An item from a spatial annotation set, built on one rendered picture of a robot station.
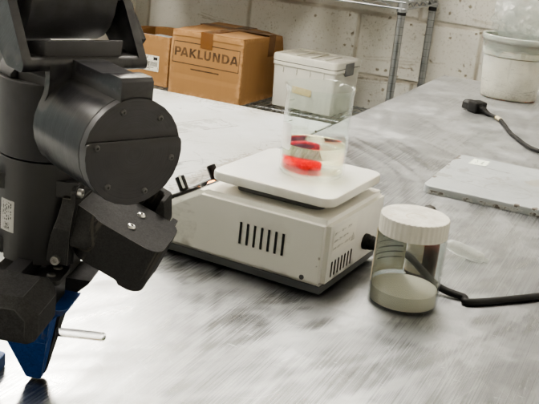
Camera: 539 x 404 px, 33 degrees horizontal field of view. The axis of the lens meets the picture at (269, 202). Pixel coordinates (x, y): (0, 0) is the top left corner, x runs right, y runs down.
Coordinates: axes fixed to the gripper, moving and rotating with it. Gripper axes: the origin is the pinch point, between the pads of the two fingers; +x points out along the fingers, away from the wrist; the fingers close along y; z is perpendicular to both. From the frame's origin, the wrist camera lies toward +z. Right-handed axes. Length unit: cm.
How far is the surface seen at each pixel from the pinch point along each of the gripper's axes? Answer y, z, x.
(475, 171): 67, 35, 3
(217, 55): 255, -31, 28
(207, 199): 23.8, 6.5, -2.1
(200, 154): 61, -1, 5
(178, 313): 12.7, 6.9, 3.8
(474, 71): 270, 58, 23
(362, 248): 27.1, 20.9, 1.5
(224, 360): 6.2, 11.7, 3.6
